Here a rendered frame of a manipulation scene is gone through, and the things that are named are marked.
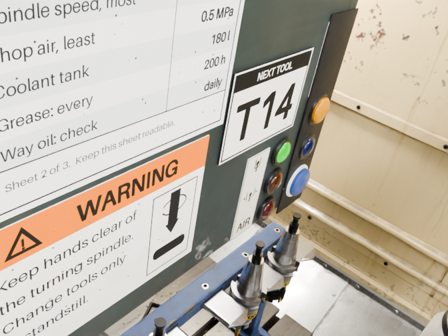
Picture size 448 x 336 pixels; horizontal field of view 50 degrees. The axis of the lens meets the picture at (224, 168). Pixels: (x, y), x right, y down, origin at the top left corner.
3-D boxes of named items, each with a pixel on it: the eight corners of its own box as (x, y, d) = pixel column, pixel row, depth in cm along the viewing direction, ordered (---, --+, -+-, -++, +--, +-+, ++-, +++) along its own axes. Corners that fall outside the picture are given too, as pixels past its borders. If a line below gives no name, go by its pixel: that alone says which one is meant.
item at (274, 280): (289, 281, 87) (290, 278, 87) (272, 297, 83) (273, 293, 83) (259, 260, 90) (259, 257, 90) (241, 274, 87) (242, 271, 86)
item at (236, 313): (253, 315, 79) (254, 312, 79) (233, 334, 76) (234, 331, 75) (221, 291, 83) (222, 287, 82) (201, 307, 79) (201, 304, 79)
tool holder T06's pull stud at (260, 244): (255, 254, 79) (259, 238, 77) (263, 259, 79) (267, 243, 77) (249, 259, 78) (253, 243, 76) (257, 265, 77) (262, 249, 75)
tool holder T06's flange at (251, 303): (242, 277, 87) (245, 268, 86) (270, 296, 84) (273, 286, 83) (221, 297, 82) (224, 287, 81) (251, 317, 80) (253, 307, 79)
